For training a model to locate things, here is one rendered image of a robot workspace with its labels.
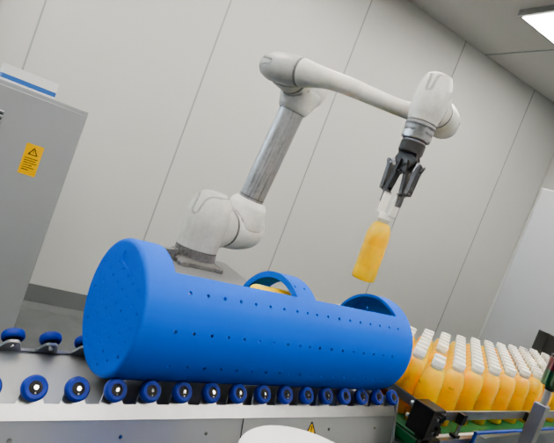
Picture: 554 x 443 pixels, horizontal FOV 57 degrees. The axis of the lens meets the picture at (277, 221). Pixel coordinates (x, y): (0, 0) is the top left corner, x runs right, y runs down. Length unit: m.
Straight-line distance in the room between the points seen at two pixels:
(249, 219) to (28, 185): 1.15
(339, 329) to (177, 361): 0.45
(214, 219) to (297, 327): 0.70
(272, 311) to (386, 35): 3.97
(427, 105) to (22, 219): 1.90
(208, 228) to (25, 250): 1.16
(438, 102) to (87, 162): 2.86
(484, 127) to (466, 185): 0.62
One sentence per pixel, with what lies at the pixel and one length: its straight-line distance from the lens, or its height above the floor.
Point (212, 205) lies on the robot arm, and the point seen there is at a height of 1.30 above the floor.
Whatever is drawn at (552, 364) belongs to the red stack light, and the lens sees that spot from 1.83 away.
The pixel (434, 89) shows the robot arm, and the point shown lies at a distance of 1.57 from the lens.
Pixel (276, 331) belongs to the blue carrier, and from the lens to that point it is 1.16.
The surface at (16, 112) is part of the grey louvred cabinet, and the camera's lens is 2.60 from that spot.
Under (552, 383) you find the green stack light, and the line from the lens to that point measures 1.83.
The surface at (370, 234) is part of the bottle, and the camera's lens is 1.54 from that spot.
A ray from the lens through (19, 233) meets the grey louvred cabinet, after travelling 2.68.
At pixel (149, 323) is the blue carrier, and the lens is 0.98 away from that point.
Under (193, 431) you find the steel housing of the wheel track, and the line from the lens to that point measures 1.19.
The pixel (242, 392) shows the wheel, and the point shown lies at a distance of 1.23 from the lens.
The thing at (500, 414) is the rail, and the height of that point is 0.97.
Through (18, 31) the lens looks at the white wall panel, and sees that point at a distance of 3.88.
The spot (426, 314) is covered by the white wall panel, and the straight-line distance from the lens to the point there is 5.85.
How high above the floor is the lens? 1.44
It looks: 4 degrees down
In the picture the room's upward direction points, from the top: 21 degrees clockwise
